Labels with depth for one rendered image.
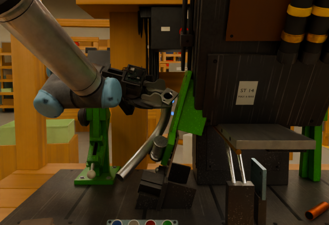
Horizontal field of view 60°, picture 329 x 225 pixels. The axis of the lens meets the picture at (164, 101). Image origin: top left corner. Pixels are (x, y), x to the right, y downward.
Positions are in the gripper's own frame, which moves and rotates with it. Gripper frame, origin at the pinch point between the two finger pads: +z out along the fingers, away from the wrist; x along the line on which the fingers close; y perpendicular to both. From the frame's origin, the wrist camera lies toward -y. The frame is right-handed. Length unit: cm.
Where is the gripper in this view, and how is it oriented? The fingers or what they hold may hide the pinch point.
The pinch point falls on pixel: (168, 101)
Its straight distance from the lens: 83.8
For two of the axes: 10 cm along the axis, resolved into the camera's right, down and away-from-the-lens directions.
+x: 2.0, -7.4, 6.4
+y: 1.7, -6.2, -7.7
